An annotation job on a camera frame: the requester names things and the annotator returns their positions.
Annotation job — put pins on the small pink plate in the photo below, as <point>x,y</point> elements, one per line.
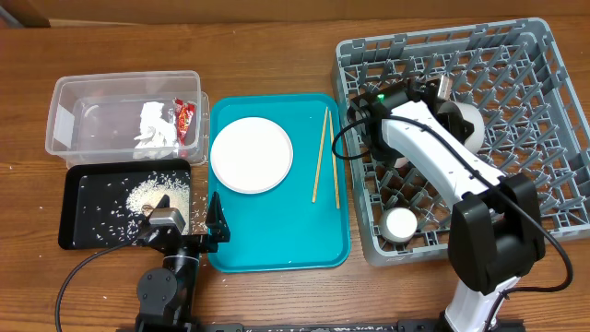
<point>401,162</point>

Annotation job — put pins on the teal plastic serving tray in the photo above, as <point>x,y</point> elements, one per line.
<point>282,229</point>

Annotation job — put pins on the large white plate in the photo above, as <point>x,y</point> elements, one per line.
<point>251,155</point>

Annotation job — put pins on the grey plastic dish rack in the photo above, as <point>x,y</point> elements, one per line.
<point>512,71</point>

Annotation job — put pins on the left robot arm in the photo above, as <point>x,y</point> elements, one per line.
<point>166,293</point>

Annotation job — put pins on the white paper cup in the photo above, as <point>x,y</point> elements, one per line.
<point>398,225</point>

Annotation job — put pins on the left wooden chopstick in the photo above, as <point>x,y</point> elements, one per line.
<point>320,156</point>

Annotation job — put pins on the rice and food scraps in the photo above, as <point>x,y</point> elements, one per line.
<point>175,185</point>

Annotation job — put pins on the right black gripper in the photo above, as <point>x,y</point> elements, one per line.
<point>451,119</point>

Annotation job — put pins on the red snack wrapper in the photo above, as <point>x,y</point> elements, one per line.
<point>184,112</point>

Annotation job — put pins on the black plastic tray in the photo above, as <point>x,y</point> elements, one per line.
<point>94,214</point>

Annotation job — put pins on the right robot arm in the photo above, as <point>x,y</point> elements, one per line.
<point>495,235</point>

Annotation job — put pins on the white napkin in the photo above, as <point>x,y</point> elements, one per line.
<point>157,131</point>

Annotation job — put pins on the clear plastic bin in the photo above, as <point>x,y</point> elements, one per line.
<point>95,118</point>

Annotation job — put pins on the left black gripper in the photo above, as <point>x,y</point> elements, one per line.
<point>217,230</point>

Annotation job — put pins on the wooden chopstick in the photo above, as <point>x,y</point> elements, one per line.
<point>333,156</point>
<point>320,156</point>

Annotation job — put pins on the grey bowl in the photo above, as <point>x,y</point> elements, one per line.
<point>473,115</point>

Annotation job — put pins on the right wooden chopstick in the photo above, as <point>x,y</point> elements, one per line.
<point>333,156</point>

